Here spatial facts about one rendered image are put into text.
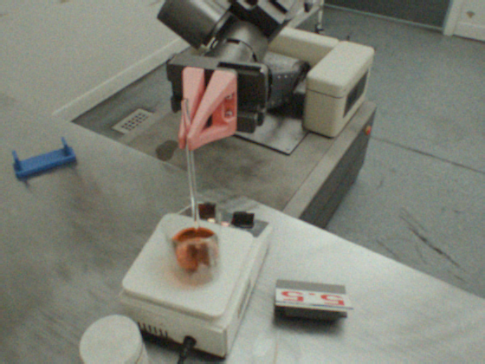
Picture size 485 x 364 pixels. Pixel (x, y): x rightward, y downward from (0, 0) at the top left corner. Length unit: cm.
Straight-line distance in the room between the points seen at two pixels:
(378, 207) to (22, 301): 143
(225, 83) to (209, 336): 27
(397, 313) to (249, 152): 91
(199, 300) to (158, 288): 5
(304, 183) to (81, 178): 73
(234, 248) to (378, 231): 124
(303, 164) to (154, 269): 93
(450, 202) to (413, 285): 132
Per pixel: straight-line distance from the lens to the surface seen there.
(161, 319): 51
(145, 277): 51
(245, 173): 133
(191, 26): 51
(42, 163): 83
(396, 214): 181
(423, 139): 225
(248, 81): 44
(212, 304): 48
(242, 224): 59
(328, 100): 142
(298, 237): 65
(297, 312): 56
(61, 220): 72
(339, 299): 57
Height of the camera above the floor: 124
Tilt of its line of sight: 41 degrees down
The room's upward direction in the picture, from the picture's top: straight up
